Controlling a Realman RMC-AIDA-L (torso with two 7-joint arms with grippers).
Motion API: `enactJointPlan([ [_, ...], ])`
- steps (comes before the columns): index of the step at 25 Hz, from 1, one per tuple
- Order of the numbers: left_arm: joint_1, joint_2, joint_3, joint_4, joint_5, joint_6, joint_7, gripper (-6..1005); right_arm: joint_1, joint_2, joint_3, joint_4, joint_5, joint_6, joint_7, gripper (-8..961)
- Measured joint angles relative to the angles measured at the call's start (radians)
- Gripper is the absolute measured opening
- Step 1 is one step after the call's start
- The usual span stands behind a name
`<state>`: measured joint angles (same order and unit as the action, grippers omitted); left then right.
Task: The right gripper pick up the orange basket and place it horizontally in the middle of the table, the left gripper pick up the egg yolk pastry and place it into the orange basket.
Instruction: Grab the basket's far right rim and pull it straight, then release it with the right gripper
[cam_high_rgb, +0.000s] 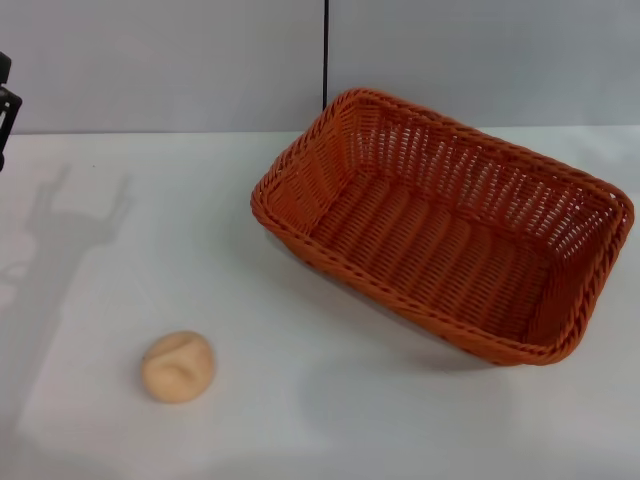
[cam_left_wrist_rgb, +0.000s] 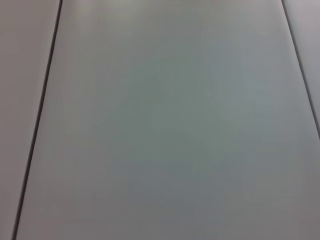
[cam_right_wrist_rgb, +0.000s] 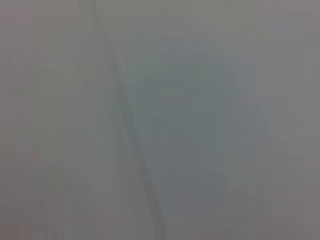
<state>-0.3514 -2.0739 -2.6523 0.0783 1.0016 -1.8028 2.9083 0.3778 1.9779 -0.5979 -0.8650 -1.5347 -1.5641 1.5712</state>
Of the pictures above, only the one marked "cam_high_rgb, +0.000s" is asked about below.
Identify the orange woven wicker basket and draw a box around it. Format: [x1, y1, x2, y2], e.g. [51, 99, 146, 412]
[249, 87, 635, 368]

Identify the round beige bread roll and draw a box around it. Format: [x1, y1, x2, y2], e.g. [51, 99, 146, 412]
[140, 330, 218, 404]

